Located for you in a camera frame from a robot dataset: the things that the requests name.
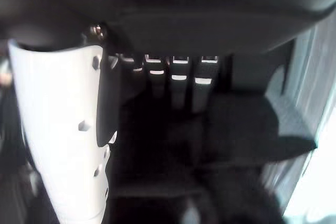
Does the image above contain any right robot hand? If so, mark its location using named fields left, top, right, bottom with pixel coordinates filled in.
left=0, top=0, right=336, bottom=222

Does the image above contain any dark grey washing machine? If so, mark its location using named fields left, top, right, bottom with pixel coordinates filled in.
left=0, top=24, right=336, bottom=224

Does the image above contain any black garment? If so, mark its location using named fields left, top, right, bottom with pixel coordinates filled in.
left=110, top=92, right=318, bottom=224

